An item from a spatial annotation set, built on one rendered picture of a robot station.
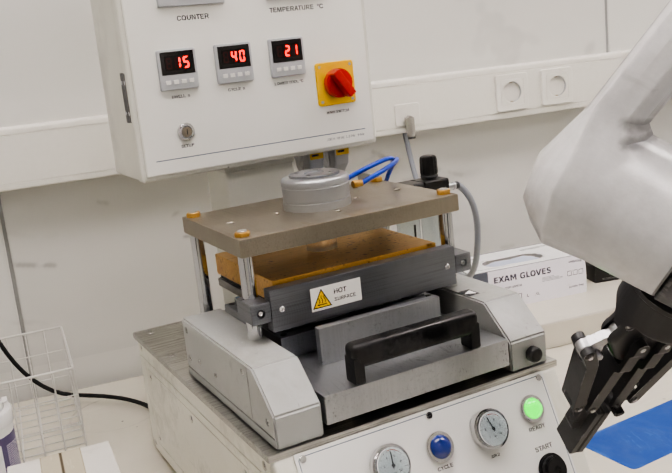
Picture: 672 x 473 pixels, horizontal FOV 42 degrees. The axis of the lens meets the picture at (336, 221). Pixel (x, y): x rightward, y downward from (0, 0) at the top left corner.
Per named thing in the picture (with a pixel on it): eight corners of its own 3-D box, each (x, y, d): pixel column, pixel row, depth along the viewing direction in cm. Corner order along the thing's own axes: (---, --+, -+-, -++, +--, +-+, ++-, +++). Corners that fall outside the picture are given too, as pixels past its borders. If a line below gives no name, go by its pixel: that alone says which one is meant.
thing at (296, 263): (218, 285, 106) (208, 208, 104) (374, 248, 115) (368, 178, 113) (277, 318, 91) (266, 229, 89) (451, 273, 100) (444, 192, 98)
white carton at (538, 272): (445, 298, 165) (442, 260, 163) (552, 276, 171) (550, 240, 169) (474, 315, 153) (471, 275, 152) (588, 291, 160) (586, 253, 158)
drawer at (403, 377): (217, 351, 108) (209, 291, 107) (369, 310, 118) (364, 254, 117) (328, 433, 83) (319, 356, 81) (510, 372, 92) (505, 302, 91)
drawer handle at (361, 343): (346, 380, 85) (342, 341, 84) (469, 342, 92) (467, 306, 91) (356, 386, 83) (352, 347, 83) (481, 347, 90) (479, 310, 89)
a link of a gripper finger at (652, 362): (638, 308, 77) (652, 307, 77) (592, 383, 84) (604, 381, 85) (662, 344, 74) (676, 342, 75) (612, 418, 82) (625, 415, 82)
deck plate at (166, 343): (133, 338, 120) (132, 331, 120) (352, 282, 135) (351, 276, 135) (268, 464, 80) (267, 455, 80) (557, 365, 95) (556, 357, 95)
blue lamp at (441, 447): (429, 462, 86) (422, 439, 87) (449, 455, 88) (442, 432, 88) (438, 462, 85) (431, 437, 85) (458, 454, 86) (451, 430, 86)
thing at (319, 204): (175, 280, 110) (160, 179, 107) (384, 232, 124) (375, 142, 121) (250, 326, 89) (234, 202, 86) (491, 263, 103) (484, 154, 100)
